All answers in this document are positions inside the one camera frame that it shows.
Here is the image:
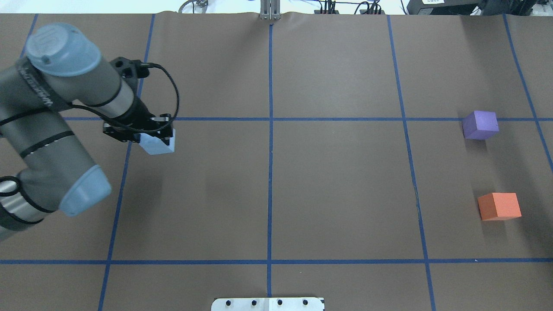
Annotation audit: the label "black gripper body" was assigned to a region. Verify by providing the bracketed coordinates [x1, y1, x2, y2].
[102, 98, 174, 144]

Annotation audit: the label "light blue foam block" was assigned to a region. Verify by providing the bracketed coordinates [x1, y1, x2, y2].
[138, 129, 176, 155]

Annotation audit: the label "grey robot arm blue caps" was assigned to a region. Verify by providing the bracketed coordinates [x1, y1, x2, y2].
[0, 23, 180, 241]

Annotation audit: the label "purple foam block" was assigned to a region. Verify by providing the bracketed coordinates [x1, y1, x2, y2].
[461, 111, 499, 140]

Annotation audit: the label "orange foam block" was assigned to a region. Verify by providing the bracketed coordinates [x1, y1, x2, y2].
[477, 193, 521, 221]

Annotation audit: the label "grey metal clamp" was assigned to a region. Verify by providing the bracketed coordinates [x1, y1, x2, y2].
[177, 0, 210, 14]

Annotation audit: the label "black equipment box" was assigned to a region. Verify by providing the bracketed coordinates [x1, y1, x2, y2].
[405, 0, 552, 16]

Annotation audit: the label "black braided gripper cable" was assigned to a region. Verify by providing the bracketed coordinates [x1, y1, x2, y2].
[69, 63, 180, 133]

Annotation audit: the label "metal camera post bracket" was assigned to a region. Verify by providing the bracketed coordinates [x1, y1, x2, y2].
[259, 0, 282, 20]

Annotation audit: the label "black cable bundle left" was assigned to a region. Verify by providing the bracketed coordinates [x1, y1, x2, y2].
[314, 0, 338, 15]

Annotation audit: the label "black cable bundle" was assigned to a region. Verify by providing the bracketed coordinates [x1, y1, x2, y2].
[354, 0, 386, 15]
[314, 0, 338, 15]

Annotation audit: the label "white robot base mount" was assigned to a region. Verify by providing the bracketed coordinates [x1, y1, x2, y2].
[211, 297, 325, 311]

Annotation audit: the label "black cable bundle right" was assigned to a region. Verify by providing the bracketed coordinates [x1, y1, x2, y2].
[354, 0, 386, 15]

